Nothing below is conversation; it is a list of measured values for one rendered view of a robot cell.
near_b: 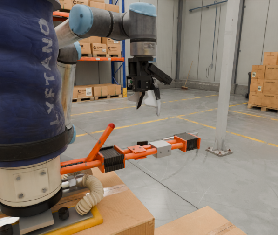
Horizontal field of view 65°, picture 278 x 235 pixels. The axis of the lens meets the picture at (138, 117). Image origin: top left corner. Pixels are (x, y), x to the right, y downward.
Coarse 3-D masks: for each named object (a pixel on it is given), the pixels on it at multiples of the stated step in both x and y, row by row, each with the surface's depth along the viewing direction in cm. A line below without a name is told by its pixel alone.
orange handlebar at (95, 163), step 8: (176, 144) 87; (128, 152) 81; (136, 152) 78; (144, 152) 80; (152, 152) 81; (72, 160) 71; (80, 160) 72; (96, 160) 72; (64, 168) 66; (72, 168) 67; (80, 168) 68; (88, 168) 70
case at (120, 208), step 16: (96, 176) 89; (112, 176) 89; (112, 192) 78; (128, 192) 78; (112, 208) 70; (128, 208) 70; (144, 208) 70; (0, 224) 62; (112, 224) 63; (128, 224) 63; (144, 224) 64
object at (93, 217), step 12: (60, 216) 60; (72, 216) 62; (84, 216) 62; (96, 216) 63; (0, 228) 54; (12, 228) 55; (48, 228) 58; (60, 228) 58; (72, 228) 59; (84, 228) 60
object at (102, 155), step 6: (102, 150) 78; (108, 150) 78; (114, 150) 78; (120, 150) 76; (96, 156) 75; (102, 156) 70; (108, 156) 73; (114, 156) 71; (120, 156) 72; (102, 162) 70; (108, 162) 71; (114, 162) 73; (120, 162) 74; (102, 168) 71; (108, 168) 71; (114, 168) 72; (120, 168) 73
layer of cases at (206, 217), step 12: (192, 216) 132; (204, 216) 132; (216, 216) 132; (156, 228) 123; (168, 228) 123; (180, 228) 123; (192, 228) 123; (204, 228) 123; (216, 228) 123; (228, 228) 123
